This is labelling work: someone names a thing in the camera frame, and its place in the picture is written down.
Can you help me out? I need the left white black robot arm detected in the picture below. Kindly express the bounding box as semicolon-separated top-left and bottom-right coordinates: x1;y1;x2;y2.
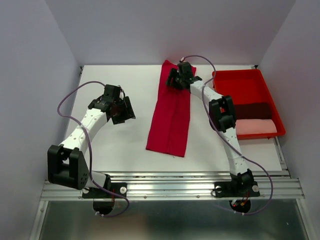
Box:
47;84;136;197

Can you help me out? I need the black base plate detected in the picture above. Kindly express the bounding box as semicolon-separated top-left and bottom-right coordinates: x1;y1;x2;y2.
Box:
81;182;128;200
211;181;260;198

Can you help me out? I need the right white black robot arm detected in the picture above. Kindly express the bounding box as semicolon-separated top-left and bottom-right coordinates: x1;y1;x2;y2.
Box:
166;61;260;198

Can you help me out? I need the pink rolled t-shirt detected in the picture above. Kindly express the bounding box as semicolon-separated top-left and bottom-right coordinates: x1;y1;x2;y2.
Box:
235;119;277;136

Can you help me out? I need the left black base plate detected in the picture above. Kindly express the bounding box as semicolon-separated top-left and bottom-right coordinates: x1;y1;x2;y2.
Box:
81;182;128;200

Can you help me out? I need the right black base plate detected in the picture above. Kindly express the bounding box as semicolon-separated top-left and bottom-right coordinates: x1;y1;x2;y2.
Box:
211;181;260;198

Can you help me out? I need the red plastic bin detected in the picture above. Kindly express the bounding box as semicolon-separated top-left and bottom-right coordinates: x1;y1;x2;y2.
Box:
213;69;286;140

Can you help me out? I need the dark maroon rolled t-shirt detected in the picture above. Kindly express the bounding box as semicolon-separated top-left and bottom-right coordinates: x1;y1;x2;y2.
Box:
234;102;272;120

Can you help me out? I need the red t-shirt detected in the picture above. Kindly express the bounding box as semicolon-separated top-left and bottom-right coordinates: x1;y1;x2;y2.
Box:
146;60;191;157

